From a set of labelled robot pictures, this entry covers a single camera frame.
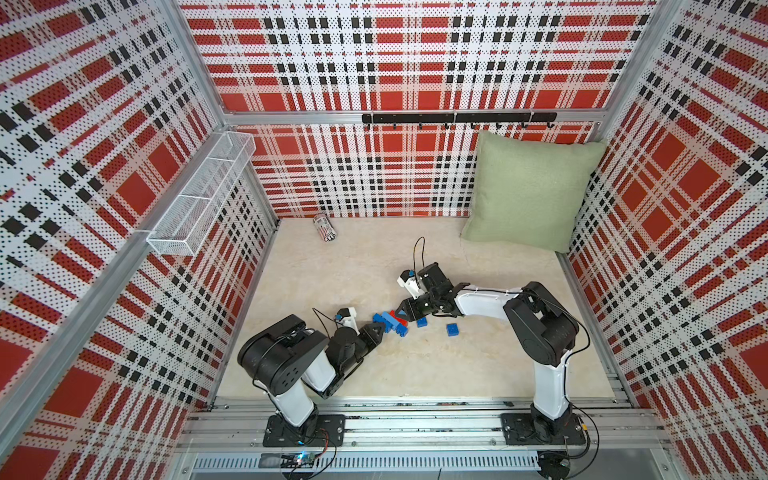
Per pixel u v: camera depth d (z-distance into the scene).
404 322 0.90
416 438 0.73
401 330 0.90
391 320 0.91
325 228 1.15
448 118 0.89
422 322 0.92
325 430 0.73
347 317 0.83
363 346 0.75
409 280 0.86
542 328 0.51
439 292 0.77
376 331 0.89
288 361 0.46
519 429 0.73
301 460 0.69
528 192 0.97
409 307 0.83
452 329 0.91
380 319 0.91
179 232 0.68
